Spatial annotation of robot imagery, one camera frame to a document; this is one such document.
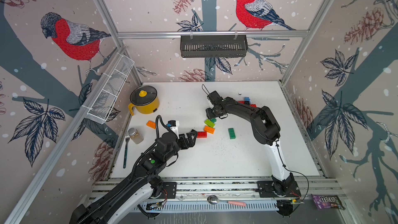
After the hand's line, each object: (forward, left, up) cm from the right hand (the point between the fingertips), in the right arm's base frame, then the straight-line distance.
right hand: (211, 112), depth 102 cm
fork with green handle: (-20, +51, 0) cm, 55 cm away
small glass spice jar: (-22, +42, +8) cm, 48 cm away
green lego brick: (-15, -13, -1) cm, 20 cm away
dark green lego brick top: (-6, -2, +1) cm, 7 cm away
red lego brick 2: (+7, -29, 0) cm, 30 cm away
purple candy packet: (-48, -56, +1) cm, 73 cm away
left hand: (-22, +9, +15) cm, 28 cm away
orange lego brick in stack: (-14, +1, +1) cm, 14 cm away
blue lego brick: (+11, -26, +2) cm, 28 cm away
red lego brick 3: (-17, +5, +1) cm, 18 cm away
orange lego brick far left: (-10, +39, 0) cm, 40 cm away
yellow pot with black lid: (+2, +44, +9) cm, 45 cm away
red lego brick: (+8, -21, +2) cm, 23 cm away
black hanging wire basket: (+36, -1, +29) cm, 46 cm away
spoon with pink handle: (-49, -2, -2) cm, 49 cm away
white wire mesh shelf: (+3, +59, +22) cm, 63 cm away
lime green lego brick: (-8, +1, 0) cm, 8 cm away
